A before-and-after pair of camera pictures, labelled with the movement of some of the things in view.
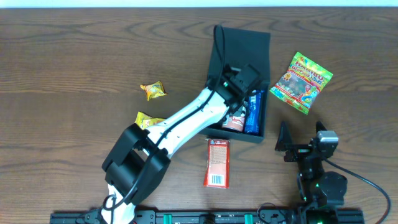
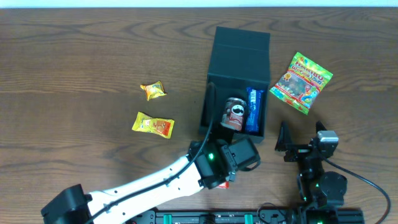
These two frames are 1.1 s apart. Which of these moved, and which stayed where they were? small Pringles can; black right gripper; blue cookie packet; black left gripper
Moved: black left gripper
Stayed: black right gripper; small Pringles can; blue cookie packet
